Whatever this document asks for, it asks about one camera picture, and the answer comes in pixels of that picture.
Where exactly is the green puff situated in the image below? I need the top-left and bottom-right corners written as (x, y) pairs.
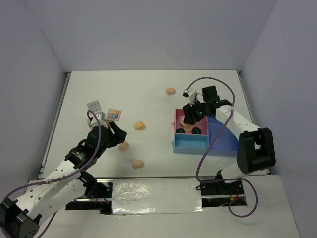
top-left (175, 128), bottom-right (186, 134)
top-left (192, 127), bottom-right (202, 134)

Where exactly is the pink drawer box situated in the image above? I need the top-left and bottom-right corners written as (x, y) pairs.
top-left (173, 109), bottom-right (208, 135)

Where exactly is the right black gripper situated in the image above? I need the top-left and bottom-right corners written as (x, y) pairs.
top-left (183, 97), bottom-right (209, 125)

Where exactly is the silver grey eyeshadow palette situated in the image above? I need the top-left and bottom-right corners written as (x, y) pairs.
top-left (87, 100), bottom-right (101, 113)

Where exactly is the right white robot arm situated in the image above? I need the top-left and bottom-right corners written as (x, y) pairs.
top-left (183, 86), bottom-right (276, 194)

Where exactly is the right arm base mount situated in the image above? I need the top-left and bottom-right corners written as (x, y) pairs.
top-left (195, 181), bottom-right (247, 208)

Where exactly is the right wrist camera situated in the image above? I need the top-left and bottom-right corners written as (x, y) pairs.
top-left (183, 88), bottom-right (197, 106)

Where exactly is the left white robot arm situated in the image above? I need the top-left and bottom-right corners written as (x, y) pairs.
top-left (0, 122), bottom-right (127, 238)

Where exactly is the aluminium rail left edge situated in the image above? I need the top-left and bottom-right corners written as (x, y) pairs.
top-left (36, 72), bottom-right (71, 180)

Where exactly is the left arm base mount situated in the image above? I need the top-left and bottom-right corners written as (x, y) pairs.
top-left (65, 172), bottom-right (113, 215)

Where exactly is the purple-blue organizer tray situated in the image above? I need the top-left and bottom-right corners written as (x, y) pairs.
top-left (207, 116), bottom-right (238, 156)

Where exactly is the light blue drawer box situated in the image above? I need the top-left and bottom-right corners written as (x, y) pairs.
top-left (172, 133), bottom-right (209, 155)

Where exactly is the silver foil tape sheet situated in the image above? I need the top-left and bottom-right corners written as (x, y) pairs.
top-left (111, 178), bottom-right (203, 215)

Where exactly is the gourd sponge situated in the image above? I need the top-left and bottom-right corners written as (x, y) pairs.
top-left (119, 141), bottom-right (129, 152)
top-left (166, 87), bottom-right (176, 95)
top-left (131, 160), bottom-right (144, 169)

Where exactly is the orange teardrop sponge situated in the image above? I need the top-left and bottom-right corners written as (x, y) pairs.
top-left (134, 121), bottom-right (146, 130)

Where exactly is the gourd sponge front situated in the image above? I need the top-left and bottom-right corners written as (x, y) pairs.
top-left (131, 160), bottom-right (144, 169)

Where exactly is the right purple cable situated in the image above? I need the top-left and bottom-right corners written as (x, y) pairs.
top-left (187, 77), bottom-right (258, 219)

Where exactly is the peach puff with ribbon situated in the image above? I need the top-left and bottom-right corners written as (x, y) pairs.
top-left (180, 118), bottom-right (194, 131)

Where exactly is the colourful glitter eyeshadow palette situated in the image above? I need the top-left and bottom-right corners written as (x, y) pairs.
top-left (106, 109), bottom-right (121, 121)

